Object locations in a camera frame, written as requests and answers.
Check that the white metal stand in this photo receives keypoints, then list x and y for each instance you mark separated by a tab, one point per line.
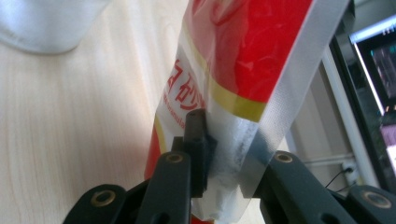
345	118

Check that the clear glass jar with lid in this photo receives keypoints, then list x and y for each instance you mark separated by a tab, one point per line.
46	25

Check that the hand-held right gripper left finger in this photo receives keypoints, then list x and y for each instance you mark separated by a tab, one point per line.
197	140

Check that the black computer monitor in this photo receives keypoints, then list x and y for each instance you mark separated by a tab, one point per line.
373	93

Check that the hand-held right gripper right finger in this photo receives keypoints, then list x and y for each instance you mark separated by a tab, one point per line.
263	149

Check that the red and white sugar pouch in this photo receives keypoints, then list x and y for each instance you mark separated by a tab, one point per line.
249	46

